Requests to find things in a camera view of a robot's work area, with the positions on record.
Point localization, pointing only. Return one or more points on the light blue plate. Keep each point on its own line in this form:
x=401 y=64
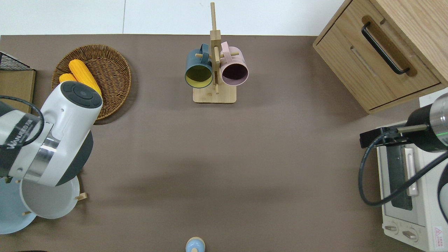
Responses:
x=10 y=217

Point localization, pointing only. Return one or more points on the gray plate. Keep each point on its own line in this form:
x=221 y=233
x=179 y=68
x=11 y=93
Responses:
x=49 y=203

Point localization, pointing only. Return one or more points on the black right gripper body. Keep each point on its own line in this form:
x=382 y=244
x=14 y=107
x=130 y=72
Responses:
x=389 y=136

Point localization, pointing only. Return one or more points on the light wooden drawer cabinet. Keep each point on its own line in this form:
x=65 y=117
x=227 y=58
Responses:
x=402 y=35

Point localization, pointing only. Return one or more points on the light blue round container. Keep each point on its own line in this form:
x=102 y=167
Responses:
x=195 y=245

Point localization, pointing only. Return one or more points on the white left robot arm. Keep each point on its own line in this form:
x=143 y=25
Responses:
x=66 y=115

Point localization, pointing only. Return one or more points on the white toaster oven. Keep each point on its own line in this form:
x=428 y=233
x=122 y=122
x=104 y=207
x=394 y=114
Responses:
x=395 y=217

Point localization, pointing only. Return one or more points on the yellow corn cob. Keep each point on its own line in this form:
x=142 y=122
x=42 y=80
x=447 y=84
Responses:
x=84 y=73
x=67 y=77

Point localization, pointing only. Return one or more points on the white oven knob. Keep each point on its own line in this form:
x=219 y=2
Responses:
x=391 y=229
x=409 y=234

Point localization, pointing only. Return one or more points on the pink mug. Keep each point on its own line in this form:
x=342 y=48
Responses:
x=234 y=59

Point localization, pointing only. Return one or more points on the wooden mug tree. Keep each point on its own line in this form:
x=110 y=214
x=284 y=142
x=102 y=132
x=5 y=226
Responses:
x=214 y=98

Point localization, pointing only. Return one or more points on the brown table mat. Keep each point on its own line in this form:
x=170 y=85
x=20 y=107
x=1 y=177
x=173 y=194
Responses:
x=280 y=157

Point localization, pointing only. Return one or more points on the wooden plate rack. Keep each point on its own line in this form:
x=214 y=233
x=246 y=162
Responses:
x=81 y=196

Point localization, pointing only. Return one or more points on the brown wicker basket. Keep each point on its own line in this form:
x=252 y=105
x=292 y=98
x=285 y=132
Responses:
x=112 y=70

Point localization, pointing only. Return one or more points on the dark teal mug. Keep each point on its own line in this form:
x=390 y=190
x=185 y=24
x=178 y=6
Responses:
x=197 y=63

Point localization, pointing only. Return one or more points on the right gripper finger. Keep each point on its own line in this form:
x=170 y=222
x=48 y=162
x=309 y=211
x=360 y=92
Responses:
x=371 y=139

